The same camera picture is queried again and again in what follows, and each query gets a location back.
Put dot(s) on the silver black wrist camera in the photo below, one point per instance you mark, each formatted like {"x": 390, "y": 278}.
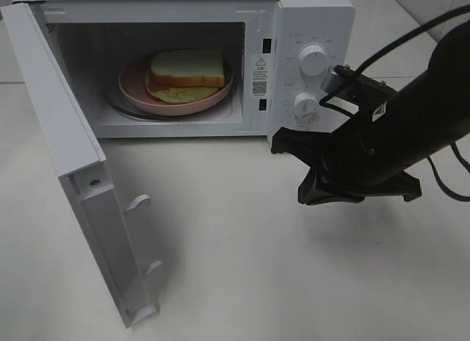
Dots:
{"x": 358, "y": 89}

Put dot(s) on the sandwich with white bread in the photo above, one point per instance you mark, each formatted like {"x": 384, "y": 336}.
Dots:
{"x": 185, "y": 76}

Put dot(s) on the white microwave oven body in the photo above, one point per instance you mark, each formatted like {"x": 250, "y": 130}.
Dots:
{"x": 99, "y": 38}

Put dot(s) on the white upper power knob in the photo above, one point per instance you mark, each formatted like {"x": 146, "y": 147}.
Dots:
{"x": 313, "y": 59}

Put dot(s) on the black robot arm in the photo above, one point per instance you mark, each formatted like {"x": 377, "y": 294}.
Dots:
{"x": 443, "y": 90}

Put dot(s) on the white warning label sticker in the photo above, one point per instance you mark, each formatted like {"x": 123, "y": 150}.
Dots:
{"x": 260, "y": 73}

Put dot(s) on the pink round plate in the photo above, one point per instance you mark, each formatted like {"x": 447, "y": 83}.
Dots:
{"x": 133, "y": 87}

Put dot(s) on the white timer knob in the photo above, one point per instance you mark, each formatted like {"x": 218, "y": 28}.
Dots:
{"x": 305, "y": 105}

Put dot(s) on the white microwave door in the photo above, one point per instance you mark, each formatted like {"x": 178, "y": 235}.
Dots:
{"x": 80, "y": 162}

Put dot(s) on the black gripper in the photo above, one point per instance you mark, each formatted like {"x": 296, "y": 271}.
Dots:
{"x": 367, "y": 156}

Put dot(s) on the glass microwave turntable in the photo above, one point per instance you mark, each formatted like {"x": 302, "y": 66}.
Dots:
{"x": 226, "y": 111}

